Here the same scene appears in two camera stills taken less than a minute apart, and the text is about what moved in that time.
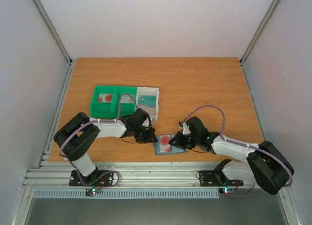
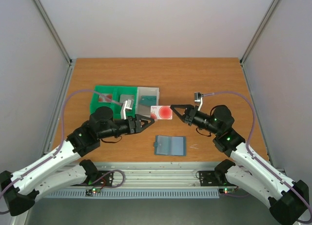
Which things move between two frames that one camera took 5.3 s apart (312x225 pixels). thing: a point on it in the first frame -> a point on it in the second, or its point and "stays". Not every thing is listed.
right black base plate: (207, 178) stays
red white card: (165, 145) -> (161, 112)
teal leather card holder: (174, 149) stays
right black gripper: (183, 139) -> (190, 115)
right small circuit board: (226, 190) stays
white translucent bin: (147, 99) stays
